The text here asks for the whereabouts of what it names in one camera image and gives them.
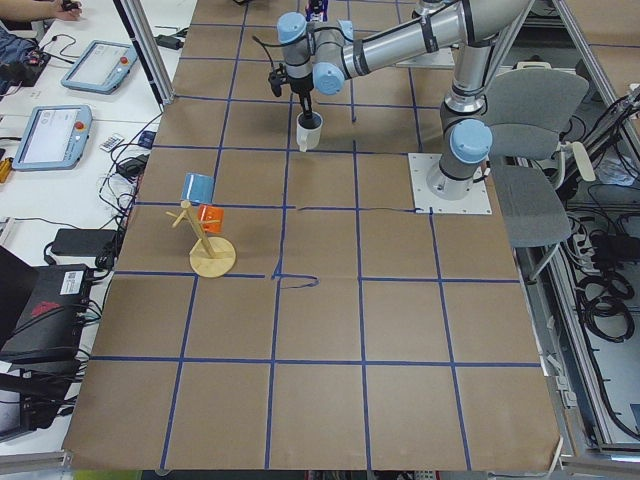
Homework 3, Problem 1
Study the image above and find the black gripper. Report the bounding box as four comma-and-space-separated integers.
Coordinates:
288, 74, 314, 120

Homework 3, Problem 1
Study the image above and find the white mug grey inside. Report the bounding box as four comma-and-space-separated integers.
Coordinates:
296, 112, 323, 152

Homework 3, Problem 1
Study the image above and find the blue white milk carton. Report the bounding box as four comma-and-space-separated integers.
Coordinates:
305, 0, 328, 16

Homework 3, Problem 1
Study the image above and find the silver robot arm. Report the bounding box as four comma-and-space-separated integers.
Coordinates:
268, 0, 531, 201

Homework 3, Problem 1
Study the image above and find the person's hand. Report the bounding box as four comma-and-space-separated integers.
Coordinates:
52, 1, 82, 21

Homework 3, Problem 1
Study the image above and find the blue mug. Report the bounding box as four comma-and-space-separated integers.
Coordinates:
181, 172, 214, 204

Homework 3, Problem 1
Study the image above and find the orange mug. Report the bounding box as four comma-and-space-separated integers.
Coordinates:
197, 204, 224, 234

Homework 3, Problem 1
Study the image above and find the small remote control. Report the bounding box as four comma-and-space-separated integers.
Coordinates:
99, 133, 124, 153

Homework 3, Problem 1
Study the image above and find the upper blue teach pendant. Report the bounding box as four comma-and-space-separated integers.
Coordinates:
61, 40, 138, 95

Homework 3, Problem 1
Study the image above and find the blue teach pendant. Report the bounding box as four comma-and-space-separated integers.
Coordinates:
12, 105, 93, 171
61, 40, 138, 95

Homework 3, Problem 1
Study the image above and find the grey office chair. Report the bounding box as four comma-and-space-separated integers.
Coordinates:
482, 66, 595, 283

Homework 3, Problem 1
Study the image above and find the black power adapter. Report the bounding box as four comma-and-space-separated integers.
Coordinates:
43, 229, 117, 270

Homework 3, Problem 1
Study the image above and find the lower blue teach pendant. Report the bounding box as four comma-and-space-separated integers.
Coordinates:
12, 105, 93, 171

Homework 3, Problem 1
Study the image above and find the black computer box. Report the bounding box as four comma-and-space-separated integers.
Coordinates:
1, 248, 91, 370

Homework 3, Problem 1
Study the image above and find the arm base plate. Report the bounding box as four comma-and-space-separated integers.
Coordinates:
408, 153, 492, 215
395, 47, 455, 70

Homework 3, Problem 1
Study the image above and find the aluminium frame post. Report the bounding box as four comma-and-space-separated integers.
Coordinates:
113, 0, 175, 106

